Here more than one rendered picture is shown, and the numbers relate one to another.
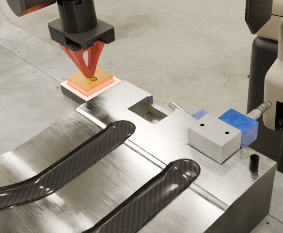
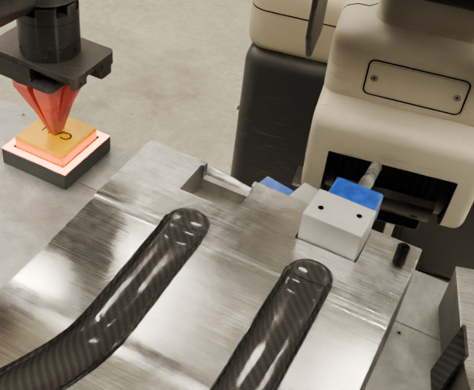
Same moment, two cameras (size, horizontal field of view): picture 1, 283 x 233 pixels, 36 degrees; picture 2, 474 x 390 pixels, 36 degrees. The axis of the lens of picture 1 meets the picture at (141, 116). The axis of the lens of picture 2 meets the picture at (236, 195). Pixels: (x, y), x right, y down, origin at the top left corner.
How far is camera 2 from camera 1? 0.21 m
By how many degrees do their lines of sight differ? 22
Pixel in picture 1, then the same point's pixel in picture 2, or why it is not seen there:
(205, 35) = (104, 29)
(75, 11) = (56, 27)
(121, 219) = (248, 364)
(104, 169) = (189, 292)
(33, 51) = not seen: outside the picture
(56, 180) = (114, 319)
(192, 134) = (308, 223)
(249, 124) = (373, 199)
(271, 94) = (322, 141)
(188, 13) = not seen: outside the picture
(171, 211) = (317, 339)
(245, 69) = (180, 86)
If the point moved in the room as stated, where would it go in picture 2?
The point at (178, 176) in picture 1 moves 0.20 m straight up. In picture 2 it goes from (302, 287) to (357, 61)
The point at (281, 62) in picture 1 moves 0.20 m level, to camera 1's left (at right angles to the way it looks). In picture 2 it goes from (333, 94) to (183, 118)
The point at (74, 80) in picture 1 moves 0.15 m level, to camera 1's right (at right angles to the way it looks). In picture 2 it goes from (31, 141) to (171, 118)
